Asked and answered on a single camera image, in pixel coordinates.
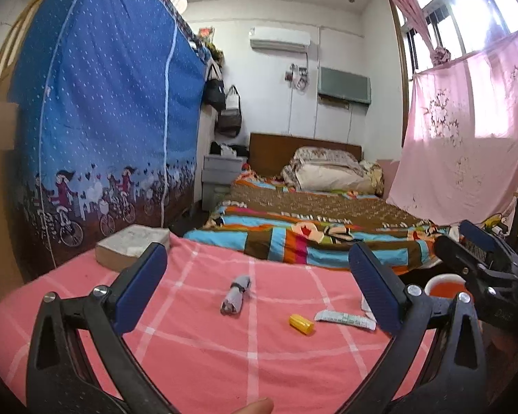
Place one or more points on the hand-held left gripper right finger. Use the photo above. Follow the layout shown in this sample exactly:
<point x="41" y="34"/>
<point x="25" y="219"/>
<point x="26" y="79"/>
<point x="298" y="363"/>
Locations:
<point x="373" y="284"/>

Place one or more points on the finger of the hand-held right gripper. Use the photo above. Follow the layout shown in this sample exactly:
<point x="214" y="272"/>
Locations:
<point x="485" y="241"/>
<point x="455" y="256"/>

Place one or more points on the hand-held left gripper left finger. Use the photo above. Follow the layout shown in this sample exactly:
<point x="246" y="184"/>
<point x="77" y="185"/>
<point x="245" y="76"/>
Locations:
<point x="144" y="284"/>

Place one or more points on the orange plastic bucket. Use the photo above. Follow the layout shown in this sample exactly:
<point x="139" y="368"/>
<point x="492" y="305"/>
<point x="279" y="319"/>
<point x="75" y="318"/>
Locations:
<point x="446" y="287"/>

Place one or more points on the white wrapper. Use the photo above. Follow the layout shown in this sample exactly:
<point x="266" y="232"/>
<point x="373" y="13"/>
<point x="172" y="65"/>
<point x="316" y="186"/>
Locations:
<point x="345" y="320"/>

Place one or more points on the yellow plastic bottle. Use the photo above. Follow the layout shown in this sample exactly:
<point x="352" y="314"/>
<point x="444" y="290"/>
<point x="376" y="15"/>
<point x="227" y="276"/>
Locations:
<point x="302" y="324"/>

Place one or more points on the grey sock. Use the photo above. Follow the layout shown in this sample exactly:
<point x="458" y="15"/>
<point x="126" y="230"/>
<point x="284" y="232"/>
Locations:
<point x="235" y="295"/>

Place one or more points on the person's left hand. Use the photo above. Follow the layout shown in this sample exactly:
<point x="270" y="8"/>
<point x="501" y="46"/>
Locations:
<point x="250" y="407"/>

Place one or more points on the brown tissue box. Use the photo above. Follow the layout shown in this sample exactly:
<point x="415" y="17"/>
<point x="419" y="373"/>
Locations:
<point x="129" y="243"/>

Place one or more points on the colourful striped blanket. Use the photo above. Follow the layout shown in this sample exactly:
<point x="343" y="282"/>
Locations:
<point x="306" y="228"/>

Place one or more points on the pink checked tablecloth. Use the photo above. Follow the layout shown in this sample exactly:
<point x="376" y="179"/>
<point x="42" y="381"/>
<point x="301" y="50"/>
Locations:
<point x="198" y="353"/>

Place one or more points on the pink hanging sheet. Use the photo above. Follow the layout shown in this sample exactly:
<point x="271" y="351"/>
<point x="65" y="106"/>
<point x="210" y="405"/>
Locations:
<point x="462" y="138"/>

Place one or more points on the folded floral quilt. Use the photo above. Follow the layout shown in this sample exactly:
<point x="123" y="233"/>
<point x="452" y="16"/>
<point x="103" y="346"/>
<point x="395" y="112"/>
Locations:
<point x="328" y="172"/>

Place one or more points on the grey nightstand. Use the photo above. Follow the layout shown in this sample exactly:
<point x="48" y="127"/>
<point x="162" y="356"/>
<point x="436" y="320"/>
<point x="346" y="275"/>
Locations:
<point x="222" y="172"/>

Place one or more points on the wooden bed headboard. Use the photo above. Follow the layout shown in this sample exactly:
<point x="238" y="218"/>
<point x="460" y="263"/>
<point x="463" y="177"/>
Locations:
<point x="270" y="151"/>

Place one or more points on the blue dotted bed curtain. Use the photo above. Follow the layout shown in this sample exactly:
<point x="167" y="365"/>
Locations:
<point x="103" y="116"/>

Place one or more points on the white tote bag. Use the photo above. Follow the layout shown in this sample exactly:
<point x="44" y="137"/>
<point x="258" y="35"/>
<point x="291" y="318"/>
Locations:
<point x="233" y="101"/>

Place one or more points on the black hanging bag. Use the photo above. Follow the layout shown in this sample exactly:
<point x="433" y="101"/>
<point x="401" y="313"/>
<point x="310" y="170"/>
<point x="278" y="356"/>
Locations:
<point x="215" y="90"/>

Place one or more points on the barred window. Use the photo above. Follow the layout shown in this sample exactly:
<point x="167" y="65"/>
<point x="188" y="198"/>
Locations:
<point x="457" y="8"/>

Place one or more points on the pink window curtain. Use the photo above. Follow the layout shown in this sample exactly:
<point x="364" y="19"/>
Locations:
<point x="414" y="8"/>

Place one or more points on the white air conditioner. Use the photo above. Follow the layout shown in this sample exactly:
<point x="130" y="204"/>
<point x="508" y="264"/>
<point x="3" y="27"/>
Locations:
<point x="279" y="38"/>

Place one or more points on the wall socket with plugs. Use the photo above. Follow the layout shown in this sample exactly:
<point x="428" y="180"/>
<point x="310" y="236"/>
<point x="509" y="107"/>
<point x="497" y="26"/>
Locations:
<point x="297" y="76"/>

